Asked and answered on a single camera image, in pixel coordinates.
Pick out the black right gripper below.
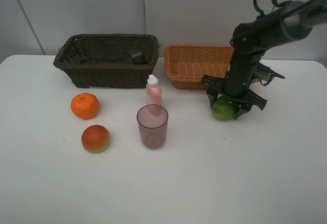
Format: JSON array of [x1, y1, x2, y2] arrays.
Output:
[[201, 55, 267, 120]]

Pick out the green lime fruit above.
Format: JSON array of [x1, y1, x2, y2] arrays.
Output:
[[212, 96, 239, 120]]

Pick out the pink squeeze bottle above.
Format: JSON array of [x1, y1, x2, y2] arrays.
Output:
[[146, 74, 162, 116]]

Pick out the black rectangular box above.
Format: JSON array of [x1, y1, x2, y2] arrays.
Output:
[[124, 48, 147, 65]]

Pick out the orange mandarin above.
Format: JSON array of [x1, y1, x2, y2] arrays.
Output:
[[71, 93, 100, 120]]

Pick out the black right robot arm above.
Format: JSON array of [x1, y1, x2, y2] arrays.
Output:
[[201, 0, 326, 119]]

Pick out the light orange wicker basket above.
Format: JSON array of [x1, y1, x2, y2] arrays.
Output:
[[164, 44, 262, 91]]

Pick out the purple translucent cup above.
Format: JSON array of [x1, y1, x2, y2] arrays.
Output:
[[136, 104, 169, 149]]

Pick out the dark brown wicker basket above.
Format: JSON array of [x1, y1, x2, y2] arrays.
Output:
[[53, 34, 159, 89]]

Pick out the round bread bun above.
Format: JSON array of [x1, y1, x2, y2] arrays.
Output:
[[81, 125, 110, 153]]

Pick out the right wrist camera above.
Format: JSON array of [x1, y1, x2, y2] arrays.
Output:
[[254, 62, 285, 86]]

